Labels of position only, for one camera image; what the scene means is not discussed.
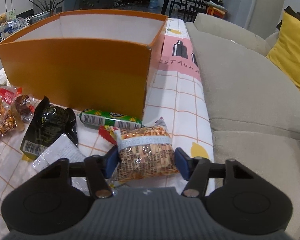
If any lemon pattern tablecloth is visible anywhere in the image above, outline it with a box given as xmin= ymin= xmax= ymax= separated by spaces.
xmin=0 ymin=17 xmax=216 ymax=230

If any black snack packet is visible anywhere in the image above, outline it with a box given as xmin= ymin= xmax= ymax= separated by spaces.
xmin=20 ymin=97 xmax=78 ymax=160

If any beige sofa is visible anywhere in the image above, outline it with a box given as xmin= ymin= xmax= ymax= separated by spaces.
xmin=186 ymin=14 xmax=300 ymax=239

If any black dining table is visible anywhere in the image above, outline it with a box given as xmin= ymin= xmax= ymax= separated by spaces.
xmin=161 ymin=0 xmax=219 ymax=21

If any brown nut snack packet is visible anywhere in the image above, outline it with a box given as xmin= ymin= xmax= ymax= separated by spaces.
xmin=0 ymin=99 xmax=25 ymax=137

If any yellow cushion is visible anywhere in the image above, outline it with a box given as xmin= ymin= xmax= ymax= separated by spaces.
xmin=267 ymin=12 xmax=300 ymax=90

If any red braised meat packet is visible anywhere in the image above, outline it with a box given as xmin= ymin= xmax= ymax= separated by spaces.
xmin=0 ymin=86 xmax=35 ymax=123

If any white clear snack packet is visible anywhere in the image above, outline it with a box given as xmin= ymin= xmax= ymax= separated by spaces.
xmin=32 ymin=134 xmax=85 ymax=172

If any blue water jug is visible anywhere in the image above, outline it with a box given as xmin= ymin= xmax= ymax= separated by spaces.
xmin=148 ymin=0 xmax=158 ymax=9

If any orange cardboard box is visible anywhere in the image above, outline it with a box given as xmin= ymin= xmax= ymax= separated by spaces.
xmin=0 ymin=9 xmax=168 ymax=119

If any green sausage snack tube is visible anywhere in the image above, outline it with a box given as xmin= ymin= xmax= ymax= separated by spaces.
xmin=78 ymin=109 xmax=142 ymax=130

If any teddy bear calendar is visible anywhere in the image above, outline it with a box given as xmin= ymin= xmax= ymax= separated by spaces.
xmin=0 ymin=9 xmax=16 ymax=37

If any orange stool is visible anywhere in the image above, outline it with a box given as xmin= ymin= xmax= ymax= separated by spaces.
xmin=206 ymin=6 xmax=226 ymax=19

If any potted plant grey pot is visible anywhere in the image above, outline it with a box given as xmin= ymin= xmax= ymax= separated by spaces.
xmin=29 ymin=0 xmax=65 ymax=24

